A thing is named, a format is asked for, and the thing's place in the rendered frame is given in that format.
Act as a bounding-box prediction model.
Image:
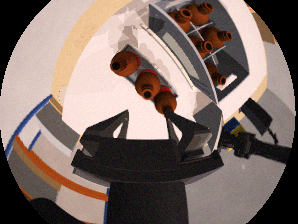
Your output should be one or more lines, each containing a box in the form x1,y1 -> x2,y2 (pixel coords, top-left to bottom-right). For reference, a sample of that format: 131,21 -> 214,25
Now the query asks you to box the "brown glass bottle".
153,85 -> 177,119
188,36 -> 213,59
135,69 -> 161,100
185,2 -> 214,28
204,62 -> 226,86
198,27 -> 232,48
167,8 -> 192,33
110,51 -> 140,77

